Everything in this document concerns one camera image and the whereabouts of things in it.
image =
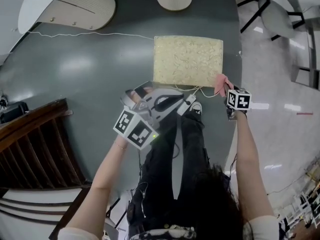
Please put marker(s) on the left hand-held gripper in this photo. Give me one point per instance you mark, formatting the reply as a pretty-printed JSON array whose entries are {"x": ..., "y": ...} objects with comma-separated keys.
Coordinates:
[{"x": 135, "y": 129}]

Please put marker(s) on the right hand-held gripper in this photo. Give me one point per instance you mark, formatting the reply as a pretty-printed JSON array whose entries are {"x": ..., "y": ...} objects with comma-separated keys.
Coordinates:
[{"x": 240, "y": 100}]

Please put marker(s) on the pink cloth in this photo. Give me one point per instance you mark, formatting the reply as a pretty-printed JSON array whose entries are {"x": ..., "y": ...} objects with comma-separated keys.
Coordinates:
[{"x": 220, "y": 84}]

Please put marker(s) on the yellow patterned cushioned seat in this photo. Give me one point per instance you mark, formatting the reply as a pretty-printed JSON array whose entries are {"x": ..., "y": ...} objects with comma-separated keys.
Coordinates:
[{"x": 186, "y": 59}]

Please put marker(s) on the person's left forearm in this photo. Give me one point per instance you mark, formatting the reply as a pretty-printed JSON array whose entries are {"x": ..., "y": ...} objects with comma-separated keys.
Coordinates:
[{"x": 105, "y": 181}]

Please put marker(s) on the person's right forearm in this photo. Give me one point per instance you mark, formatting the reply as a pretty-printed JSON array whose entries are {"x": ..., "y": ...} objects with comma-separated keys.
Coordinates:
[{"x": 250, "y": 164}]

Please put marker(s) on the person's white shoe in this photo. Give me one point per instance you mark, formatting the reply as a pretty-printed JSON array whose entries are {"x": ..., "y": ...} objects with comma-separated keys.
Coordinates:
[{"x": 196, "y": 107}]

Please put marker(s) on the grey chair with black legs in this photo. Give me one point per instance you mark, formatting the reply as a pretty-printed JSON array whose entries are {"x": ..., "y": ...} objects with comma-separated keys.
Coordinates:
[{"x": 275, "y": 16}]

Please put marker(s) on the person's black trousers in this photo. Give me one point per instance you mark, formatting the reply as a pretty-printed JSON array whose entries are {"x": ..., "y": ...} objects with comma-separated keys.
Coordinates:
[{"x": 162, "y": 174}]

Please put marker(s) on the large white shell chair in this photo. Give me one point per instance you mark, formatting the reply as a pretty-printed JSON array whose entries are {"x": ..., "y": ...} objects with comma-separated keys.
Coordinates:
[{"x": 67, "y": 6}]

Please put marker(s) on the black box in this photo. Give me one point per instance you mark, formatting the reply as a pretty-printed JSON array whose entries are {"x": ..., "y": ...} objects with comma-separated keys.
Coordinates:
[{"x": 13, "y": 111}]

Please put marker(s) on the patterned belt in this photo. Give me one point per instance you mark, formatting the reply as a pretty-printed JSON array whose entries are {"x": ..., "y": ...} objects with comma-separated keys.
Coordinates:
[{"x": 170, "y": 231}]

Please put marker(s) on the white stepped shelf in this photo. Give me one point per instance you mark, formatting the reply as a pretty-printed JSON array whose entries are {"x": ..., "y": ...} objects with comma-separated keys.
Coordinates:
[{"x": 32, "y": 209}]

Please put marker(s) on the grey table with black frame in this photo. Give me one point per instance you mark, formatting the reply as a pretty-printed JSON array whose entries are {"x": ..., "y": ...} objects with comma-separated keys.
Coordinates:
[{"x": 306, "y": 59}]

